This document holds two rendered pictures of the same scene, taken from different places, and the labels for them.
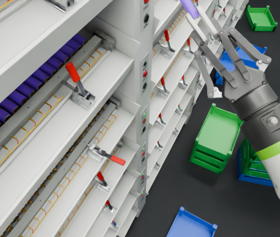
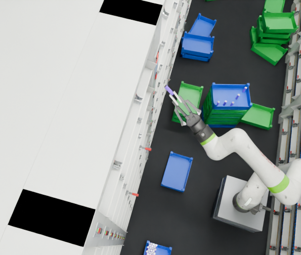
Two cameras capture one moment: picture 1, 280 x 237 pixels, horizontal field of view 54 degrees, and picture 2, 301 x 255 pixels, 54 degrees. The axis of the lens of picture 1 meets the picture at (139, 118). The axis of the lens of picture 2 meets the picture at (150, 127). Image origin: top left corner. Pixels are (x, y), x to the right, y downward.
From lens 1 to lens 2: 1.07 m
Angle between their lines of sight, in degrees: 18
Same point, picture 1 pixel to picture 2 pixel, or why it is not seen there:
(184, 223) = (174, 159)
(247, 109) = (195, 130)
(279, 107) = (204, 129)
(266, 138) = (201, 139)
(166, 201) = (161, 149)
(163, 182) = (157, 137)
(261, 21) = not seen: outside the picture
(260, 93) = (198, 125)
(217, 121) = (186, 92)
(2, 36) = not seen: hidden behind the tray
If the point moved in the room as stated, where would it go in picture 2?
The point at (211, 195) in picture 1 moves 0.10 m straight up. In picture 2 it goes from (187, 140) to (189, 136)
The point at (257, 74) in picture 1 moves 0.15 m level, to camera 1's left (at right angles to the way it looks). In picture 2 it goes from (197, 116) to (169, 122)
